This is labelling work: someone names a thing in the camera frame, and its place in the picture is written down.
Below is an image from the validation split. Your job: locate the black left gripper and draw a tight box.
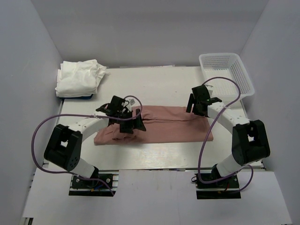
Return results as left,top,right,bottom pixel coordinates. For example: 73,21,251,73
116,108,146,134

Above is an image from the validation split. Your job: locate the pink printed t shirt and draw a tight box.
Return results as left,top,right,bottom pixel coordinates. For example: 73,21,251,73
94,105,210,145

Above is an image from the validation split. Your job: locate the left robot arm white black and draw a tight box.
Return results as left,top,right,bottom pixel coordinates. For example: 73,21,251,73
44,96,146,187

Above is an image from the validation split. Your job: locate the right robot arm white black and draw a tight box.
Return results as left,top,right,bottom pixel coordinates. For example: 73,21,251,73
186,84,270,187

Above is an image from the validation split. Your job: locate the white plastic mesh basket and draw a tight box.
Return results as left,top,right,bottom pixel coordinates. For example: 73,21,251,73
199,52,255,103

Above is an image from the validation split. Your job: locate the blue folded t shirt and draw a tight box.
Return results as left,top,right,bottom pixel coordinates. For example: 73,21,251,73
59,94,93,100

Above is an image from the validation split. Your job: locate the white folded t shirt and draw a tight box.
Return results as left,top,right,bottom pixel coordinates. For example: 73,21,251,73
55,60,107,98

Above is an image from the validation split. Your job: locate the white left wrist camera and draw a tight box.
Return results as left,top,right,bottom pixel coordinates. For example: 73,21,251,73
124,99,135,111

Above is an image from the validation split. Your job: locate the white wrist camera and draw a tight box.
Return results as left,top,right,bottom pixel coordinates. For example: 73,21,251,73
124,99,135,111
205,85,214,97

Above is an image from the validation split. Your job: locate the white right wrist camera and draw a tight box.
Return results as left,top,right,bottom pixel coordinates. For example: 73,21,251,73
205,85,214,97

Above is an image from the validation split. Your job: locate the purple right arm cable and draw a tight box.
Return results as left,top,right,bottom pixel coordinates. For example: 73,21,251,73
191,77,255,194

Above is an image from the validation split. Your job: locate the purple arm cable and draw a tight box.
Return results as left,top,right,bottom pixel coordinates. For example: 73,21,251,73
191,77,255,194
31,95,143,197

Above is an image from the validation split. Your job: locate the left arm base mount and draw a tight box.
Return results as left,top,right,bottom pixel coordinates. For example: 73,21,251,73
68,171,119,197

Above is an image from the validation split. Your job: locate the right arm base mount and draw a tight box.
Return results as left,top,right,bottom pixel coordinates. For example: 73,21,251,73
191,174,241,200

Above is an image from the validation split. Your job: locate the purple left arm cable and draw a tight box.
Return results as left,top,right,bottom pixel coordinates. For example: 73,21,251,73
31,95,143,197

